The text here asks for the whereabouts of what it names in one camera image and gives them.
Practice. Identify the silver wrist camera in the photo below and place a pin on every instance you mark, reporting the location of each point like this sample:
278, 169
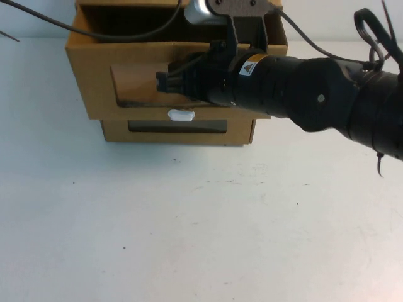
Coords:
201, 14

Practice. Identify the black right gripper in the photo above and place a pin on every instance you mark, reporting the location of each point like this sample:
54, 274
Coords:
211, 78

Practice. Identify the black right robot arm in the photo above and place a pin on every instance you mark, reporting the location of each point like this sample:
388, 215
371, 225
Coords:
315, 94

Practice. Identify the brown cardboard shoe box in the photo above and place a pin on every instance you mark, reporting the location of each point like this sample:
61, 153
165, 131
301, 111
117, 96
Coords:
94, 78

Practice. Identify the brown and black camera mount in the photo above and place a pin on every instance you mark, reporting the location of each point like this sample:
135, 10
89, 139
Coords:
248, 28

